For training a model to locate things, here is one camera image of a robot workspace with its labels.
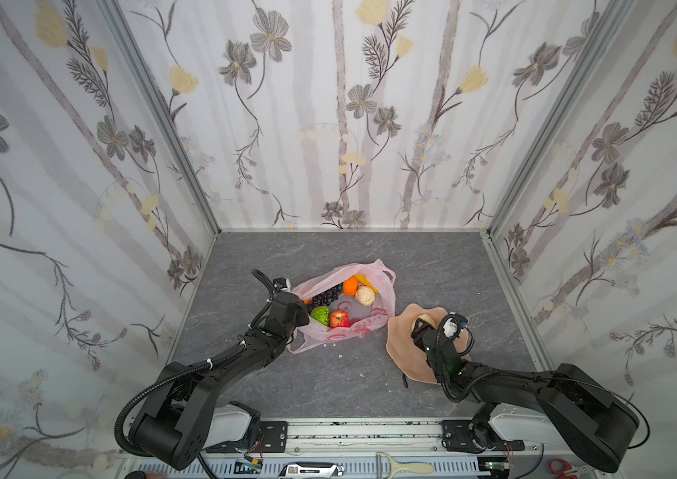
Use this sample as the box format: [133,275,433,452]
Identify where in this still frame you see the red fake apple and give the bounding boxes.
[330,311,352,329]

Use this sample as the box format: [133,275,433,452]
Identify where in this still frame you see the pink plastic bag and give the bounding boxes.
[287,259,396,354]

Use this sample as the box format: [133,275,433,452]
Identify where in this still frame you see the orange fake tangerine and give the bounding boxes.
[342,277,360,297]

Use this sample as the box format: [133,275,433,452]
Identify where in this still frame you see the beige fake bun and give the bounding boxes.
[416,313,437,329]
[354,285,376,307]

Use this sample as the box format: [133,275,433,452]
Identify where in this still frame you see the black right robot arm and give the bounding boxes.
[410,313,650,473]

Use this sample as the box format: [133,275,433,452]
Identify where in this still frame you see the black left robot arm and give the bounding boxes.
[113,269,310,470]

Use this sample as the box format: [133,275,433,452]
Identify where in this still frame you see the green fake fruit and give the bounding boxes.
[310,305,332,327]

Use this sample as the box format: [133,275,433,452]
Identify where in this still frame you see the yellow fake banana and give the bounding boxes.
[354,273,380,295]

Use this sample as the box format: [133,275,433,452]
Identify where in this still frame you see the peach plastic bowl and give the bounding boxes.
[386,303,473,384]

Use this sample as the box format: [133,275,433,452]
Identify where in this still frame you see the black grape bunch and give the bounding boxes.
[308,283,342,311]

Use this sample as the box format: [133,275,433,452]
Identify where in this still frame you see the white utility knife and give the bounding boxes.
[279,461,344,479]

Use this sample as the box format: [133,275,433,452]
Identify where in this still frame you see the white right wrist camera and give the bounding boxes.
[441,319,460,338]

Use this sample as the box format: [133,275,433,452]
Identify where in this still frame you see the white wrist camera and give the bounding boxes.
[273,277,291,291]
[441,319,460,338]

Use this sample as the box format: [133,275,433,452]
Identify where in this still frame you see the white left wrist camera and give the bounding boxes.
[273,277,291,291]

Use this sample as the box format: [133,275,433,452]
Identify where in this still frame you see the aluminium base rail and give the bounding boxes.
[113,415,609,479]

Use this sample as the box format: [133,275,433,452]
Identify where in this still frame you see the cream handled peeler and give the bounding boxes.
[376,452,434,479]

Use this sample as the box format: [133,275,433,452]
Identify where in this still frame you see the red handled scissors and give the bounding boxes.
[547,458,579,479]

